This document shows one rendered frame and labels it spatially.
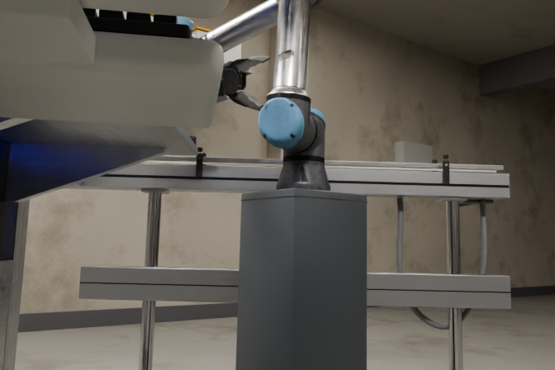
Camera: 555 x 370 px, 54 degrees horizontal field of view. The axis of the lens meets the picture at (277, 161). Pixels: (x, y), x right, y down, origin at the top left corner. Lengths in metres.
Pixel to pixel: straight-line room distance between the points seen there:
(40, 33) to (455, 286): 1.96
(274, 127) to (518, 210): 7.05
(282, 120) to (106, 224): 3.15
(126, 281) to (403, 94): 4.93
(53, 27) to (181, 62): 0.10
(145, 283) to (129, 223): 2.35
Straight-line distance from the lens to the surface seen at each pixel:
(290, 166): 1.47
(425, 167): 2.17
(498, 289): 2.24
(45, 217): 4.24
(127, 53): 0.40
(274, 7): 1.63
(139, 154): 1.25
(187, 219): 4.63
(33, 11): 0.34
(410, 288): 2.13
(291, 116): 1.33
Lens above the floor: 0.66
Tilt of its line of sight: 8 degrees up
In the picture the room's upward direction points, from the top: 1 degrees clockwise
